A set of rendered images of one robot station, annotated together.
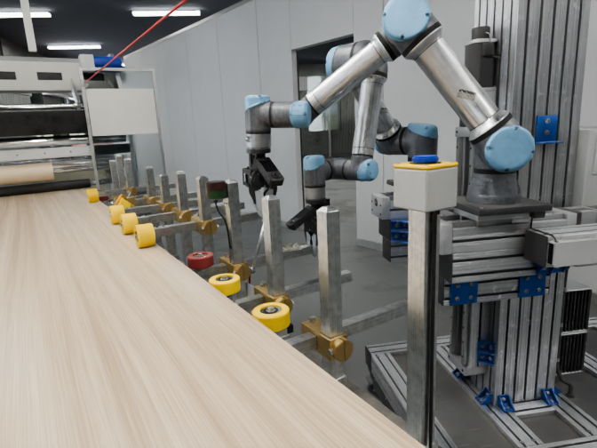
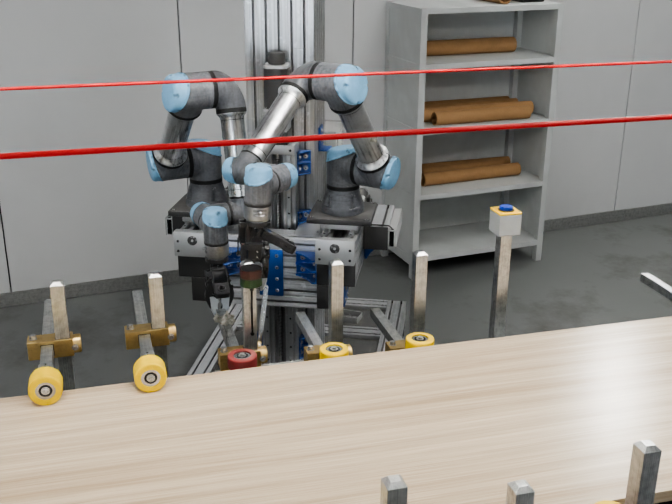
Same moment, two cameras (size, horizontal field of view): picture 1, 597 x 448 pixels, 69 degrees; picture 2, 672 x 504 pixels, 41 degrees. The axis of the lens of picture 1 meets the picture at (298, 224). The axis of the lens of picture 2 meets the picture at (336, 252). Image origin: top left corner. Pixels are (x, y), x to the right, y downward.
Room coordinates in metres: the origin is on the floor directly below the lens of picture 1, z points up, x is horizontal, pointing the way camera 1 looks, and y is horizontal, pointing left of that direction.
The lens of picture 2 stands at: (0.44, 2.30, 2.02)
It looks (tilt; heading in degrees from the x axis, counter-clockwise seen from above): 21 degrees down; 287
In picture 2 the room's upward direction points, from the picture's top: straight up
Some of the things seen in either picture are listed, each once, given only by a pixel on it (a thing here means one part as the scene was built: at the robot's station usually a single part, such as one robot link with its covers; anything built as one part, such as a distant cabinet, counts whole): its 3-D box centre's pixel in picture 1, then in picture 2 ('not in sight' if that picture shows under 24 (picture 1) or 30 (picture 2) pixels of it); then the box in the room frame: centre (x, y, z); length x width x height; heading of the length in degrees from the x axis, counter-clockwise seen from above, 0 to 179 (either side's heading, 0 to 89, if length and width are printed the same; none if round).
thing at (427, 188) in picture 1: (425, 187); (505, 222); (0.67, -0.20, 1.18); 0.07 x 0.07 x 0.08; 32
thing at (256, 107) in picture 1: (258, 114); (258, 184); (1.32, 0.10, 1.32); 0.09 x 0.08 x 0.11; 75
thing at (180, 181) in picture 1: (186, 228); (65, 363); (1.74, 0.47, 0.89); 0.04 x 0.04 x 0.48; 32
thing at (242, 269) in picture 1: (234, 268); (242, 357); (1.34, 0.22, 0.84); 0.14 x 0.06 x 0.05; 32
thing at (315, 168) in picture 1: (314, 171); (215, 225); (1.53, -0.07, 1.12); 0.09 x 0.08 x 0.11; 133
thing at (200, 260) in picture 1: (202, 270); (242, 372); (1.30, 0.31, 0.85); 0.08 x 0.08 x 0.11
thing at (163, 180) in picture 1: (169, 225); not in sight; (1.95, 0.60, 0.86); 0.04 x 0.04 x 0.48; 32
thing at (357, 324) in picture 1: (345, 329); (396, 341); (0.96, -0.10, 0.80); 0.44 x 0.03 x 0.04; 122
